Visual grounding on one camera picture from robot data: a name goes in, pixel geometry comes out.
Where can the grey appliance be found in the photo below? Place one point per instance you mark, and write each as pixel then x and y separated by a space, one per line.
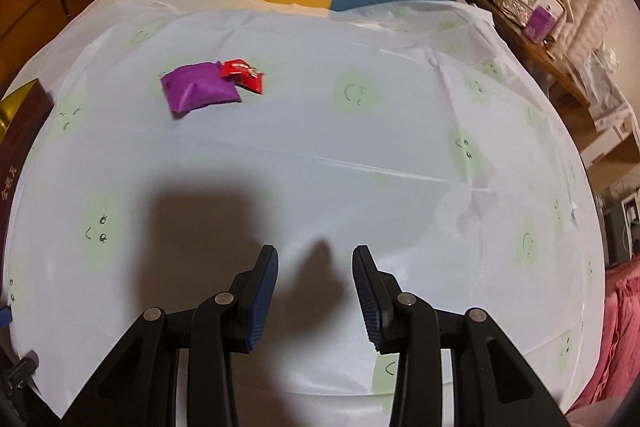
pixel 622 232

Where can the clear plastic cover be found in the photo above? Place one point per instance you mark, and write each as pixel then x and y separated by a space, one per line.
pixel 607 87

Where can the wooden side table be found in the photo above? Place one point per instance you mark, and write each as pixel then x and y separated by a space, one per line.
pixel 555 62

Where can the dark red gold-lined box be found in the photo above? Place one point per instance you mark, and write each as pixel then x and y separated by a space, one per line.
pixel 25 117

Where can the silver patterned tissue box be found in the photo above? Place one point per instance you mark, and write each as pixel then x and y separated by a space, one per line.
pixel 510 2

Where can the purple carton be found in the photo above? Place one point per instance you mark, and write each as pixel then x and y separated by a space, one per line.
pixel 540 22

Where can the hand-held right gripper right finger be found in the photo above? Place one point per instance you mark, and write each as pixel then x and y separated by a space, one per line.
pixel 367 302

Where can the purple snack packet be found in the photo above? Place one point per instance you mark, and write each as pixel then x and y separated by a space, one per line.
pixel 197 89

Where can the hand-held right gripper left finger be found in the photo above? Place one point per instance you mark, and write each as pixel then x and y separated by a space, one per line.
pixel 262 302

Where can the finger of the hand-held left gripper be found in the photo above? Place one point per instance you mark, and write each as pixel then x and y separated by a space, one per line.
pixel 4 317

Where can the pink blanket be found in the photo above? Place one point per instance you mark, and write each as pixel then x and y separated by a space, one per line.
pixel 620 332

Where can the small red candy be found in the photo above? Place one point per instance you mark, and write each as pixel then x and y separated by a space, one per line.
pixel 245 74

